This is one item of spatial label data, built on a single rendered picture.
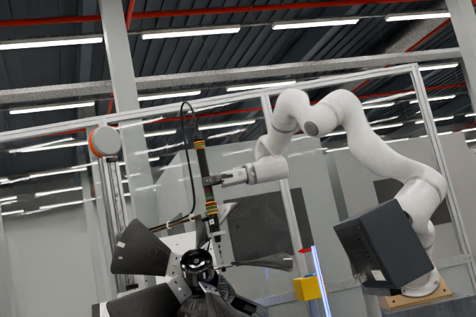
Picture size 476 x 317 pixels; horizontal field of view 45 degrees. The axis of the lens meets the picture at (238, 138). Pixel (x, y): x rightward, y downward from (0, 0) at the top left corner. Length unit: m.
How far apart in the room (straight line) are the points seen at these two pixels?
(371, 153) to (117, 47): 5.33
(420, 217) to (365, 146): 0.27
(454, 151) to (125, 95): 3.68
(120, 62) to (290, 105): 5.03
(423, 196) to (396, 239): 0.42
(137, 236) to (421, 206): 1.08
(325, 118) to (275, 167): 0.46
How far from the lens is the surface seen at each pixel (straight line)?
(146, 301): 2.10
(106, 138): 2.85
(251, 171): 2.20
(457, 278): 3.20
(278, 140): 2.06
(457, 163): 6.57
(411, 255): 1.46
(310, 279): 2.45
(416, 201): 1.82
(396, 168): 1.88
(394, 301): 2.08
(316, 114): 1.82
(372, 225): 1.43
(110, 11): 7.11
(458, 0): 9.10
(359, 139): 1.86
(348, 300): 3.00
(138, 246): 2.28
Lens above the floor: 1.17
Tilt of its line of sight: 12 degrees up
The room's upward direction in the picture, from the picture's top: 12 degrees counter-clockwise
